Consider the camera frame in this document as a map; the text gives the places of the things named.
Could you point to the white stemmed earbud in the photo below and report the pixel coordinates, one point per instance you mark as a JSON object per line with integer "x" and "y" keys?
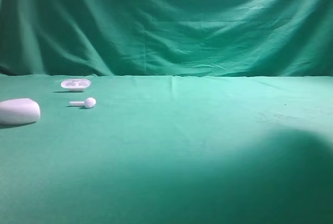
{"x": 87, "y": 103}

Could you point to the white open earbud case tray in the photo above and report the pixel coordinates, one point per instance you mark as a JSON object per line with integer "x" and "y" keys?
{"x": 76, "y": 85}

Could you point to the green cloth backdrop and tablecover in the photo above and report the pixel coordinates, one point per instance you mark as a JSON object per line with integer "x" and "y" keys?
{"x": 207, "y": 111}

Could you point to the white earbud case lid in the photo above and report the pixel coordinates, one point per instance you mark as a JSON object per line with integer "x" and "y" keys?
{"x": 19, "y": 111}

